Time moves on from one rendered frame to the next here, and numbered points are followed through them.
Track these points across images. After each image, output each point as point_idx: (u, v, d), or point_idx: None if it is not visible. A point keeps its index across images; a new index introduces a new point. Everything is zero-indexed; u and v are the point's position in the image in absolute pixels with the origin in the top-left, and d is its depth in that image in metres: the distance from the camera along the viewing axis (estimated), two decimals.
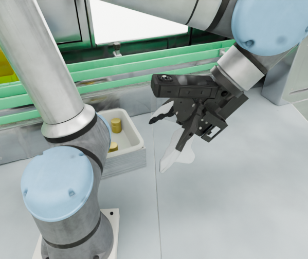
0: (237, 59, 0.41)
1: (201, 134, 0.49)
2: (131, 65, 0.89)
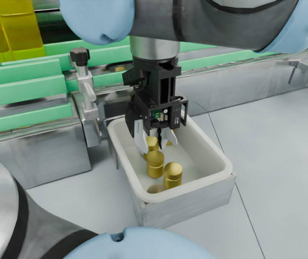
0: None
1: (149, 127, 0.42)
2: None
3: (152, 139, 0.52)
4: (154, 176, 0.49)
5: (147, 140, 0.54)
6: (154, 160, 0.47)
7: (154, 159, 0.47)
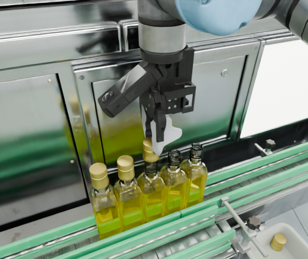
0: (148, 33, 0.36)
1: (182, 109, 0.47)
2: (294, 171, 0.77)
3: (147, 140, 0.52)
4: None
5: (143, 147, 0.52)
6: None
7: None
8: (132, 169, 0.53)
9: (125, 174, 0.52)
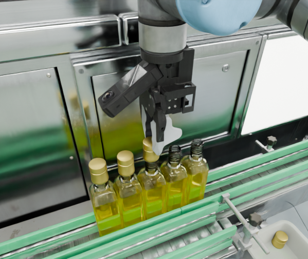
0: (148, 33, 0.36)
1: (182, 109, 0.47)
2: (296, 168, 0.76)
3: (147, 140, 0.52)
4: None
5: (143, 147, 0.52)
6: None
7: None
8: (132, 164, 0.52)
9: (125, 169, 0.51)
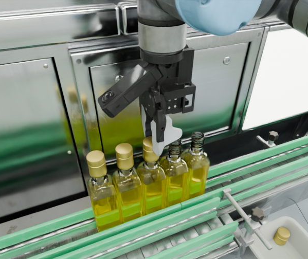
0: (148, 33, 0.36)
1: (182, 109, 0.47)
2: (298, 163, 0.75)
3: (147, 140, 0.52)
4: None
5: (143, 147, 0.52)
6: None
7: None
8: (131, 157, 0.51)
9: (124, 162, 0.50)
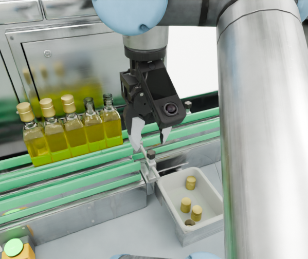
0: (165, 29, 0.38)
1: None
2: (204, 125, 0.94)
3: (65, 96, 0.72)
4: (185, 211, 0.86)
5: (61, 101, 0.71)
6: (185, 204, 0.84)
7: (186, 203, 0.84)
8: (52, 108, 0.70)
9: (46, 111, 0.70)
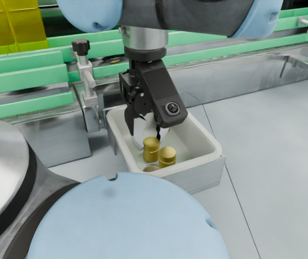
0: None
1: None
2: (184, 34, 0.61)
3: None
4: (149, 160, 0.53)
5: None
6: (149, 145, 0.51)
7: (150, 144, 0.51)
8: None
9: None
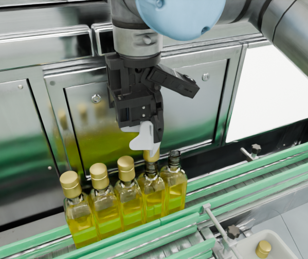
0: None
1: None
2: (279, 177, 0.75)
3: (122, 159, 0.52)
4: (159, 155, 0.54)
5: (118, 166, 0.52)
6: None
7: None
8: (106, 177, 0.51)
9: (98, 183, 0.51)
